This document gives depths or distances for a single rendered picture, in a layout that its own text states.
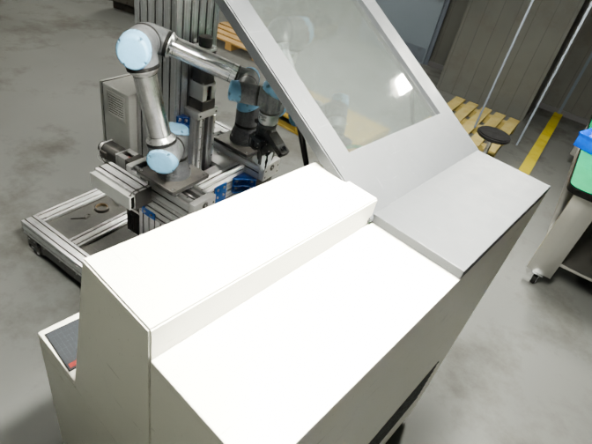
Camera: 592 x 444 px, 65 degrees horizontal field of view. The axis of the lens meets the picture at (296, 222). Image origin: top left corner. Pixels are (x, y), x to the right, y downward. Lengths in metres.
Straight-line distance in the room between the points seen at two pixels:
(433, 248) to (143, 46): 1.13
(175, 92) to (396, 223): 1.25
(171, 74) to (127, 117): 0.38
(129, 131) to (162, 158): 0.59
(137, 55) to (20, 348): 1.72
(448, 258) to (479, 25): 6.07
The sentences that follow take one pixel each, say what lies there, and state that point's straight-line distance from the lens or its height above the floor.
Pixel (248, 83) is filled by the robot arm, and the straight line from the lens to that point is 1.75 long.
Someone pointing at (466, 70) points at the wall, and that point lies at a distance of 7.27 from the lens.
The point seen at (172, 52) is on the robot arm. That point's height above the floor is 1.58.
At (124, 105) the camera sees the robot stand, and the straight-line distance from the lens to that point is 2.39.
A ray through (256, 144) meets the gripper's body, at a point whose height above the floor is 1.34.
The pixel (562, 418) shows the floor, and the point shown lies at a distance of 3.29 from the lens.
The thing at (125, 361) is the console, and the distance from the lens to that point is 1.02.
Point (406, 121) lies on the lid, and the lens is 1.68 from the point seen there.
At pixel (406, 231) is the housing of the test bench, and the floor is 1.50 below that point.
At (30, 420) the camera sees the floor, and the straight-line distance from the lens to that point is 2.61.
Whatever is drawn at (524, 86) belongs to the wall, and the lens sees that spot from 7.15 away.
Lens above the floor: 2.20
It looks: 37 degrees down
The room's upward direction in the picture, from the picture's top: 13 degrees clockwise
